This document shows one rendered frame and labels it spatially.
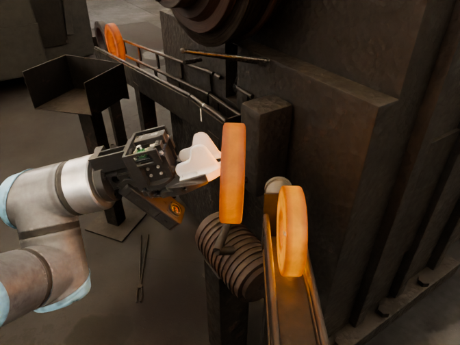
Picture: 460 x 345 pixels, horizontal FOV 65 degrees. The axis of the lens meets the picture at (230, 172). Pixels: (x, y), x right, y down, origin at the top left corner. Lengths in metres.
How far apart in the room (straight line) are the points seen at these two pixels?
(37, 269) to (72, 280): 0.08
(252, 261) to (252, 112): 0.33
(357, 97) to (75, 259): 0.56
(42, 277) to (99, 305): 0.90
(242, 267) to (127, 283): 0.76
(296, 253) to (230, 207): 0.14
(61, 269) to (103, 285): 0.92
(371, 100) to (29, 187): 0.59
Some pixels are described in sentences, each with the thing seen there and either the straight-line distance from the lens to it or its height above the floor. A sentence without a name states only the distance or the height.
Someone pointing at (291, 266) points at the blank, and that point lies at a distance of 0.58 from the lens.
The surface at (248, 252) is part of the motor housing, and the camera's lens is 0.83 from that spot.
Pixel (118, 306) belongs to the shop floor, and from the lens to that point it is 1.44.
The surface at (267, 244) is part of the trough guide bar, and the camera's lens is 0.64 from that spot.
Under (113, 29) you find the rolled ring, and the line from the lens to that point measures 1.80.
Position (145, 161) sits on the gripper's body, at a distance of 0.53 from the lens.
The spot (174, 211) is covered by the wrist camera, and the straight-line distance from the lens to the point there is 0.60.
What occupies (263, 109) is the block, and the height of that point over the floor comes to 0.80.
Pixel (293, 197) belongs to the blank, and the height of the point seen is 0.78.
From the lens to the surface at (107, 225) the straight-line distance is 1.73.
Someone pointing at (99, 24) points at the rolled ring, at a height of 0.72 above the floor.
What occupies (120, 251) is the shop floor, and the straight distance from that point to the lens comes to 1.61.
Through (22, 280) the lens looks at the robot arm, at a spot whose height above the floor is 0.77.
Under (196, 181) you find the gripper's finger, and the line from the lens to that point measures 0.52.
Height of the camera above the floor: 1.15
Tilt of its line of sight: 36 degrees down
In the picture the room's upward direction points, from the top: straight up
